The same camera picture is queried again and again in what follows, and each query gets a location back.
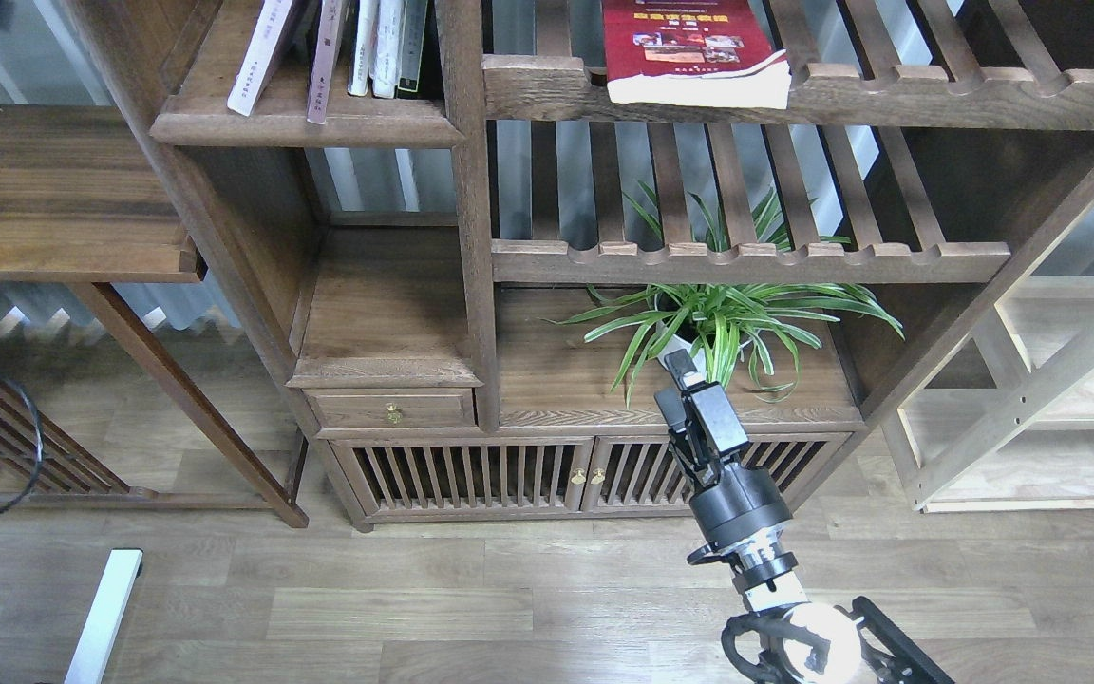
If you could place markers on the maroon book white characters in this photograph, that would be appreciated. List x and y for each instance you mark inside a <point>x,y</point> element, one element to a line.
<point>332,21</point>

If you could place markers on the white post on floor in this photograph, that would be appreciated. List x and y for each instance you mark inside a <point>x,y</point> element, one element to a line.
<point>99,634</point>

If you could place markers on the green spider plant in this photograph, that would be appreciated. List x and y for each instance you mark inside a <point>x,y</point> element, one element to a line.
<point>727,326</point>

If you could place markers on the dark wooden bookshelf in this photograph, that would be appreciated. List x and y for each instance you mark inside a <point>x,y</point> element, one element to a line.
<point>398,269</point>

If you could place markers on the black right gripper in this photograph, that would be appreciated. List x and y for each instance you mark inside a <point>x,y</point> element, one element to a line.
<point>739,509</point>

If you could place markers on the dark wooden side table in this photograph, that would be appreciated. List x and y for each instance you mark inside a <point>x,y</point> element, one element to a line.
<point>80,206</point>

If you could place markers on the white plant pot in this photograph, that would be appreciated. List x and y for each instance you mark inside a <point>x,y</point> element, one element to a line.
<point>675,347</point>

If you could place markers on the red book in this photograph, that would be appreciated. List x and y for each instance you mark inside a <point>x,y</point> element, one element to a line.
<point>706,53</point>

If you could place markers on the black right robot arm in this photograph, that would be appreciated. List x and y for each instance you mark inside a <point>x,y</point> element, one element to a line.
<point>783,637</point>

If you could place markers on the dark upright book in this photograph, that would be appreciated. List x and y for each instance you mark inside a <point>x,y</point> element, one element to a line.
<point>413,30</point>

